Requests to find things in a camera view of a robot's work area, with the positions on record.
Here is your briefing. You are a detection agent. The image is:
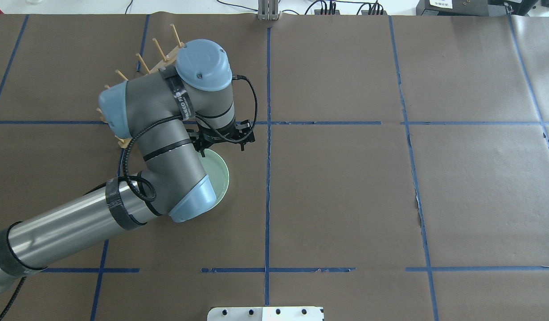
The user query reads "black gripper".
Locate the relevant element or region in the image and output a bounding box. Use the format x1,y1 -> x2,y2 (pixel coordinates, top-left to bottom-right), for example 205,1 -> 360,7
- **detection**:
188,120 -> 255,154

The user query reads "light green plate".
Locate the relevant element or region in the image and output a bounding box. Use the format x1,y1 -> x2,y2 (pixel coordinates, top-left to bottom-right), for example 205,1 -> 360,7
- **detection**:
201,149 -> 230,209

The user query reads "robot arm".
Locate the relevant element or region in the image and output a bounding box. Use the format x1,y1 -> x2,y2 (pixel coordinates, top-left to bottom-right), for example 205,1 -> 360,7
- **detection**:
0,39 -> 256,294

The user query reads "wooden plate rack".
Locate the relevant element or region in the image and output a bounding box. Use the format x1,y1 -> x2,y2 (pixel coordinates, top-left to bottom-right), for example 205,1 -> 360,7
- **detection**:
96,16 -> 186,152

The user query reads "black computer box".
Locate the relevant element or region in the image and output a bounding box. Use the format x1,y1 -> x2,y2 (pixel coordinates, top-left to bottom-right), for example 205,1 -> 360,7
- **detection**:
415,0 -> 508,17

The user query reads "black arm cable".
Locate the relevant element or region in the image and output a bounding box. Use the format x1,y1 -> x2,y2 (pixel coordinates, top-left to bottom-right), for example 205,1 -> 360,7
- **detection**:
0,75 -> 259,321

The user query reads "aluminium frame post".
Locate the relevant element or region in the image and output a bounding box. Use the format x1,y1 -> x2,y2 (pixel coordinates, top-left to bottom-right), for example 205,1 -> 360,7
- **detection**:
257,0 -> 280,21

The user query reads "white camera mast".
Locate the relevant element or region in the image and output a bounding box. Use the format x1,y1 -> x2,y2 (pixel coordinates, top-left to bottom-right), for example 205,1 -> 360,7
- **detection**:
207,305 -> 325,321

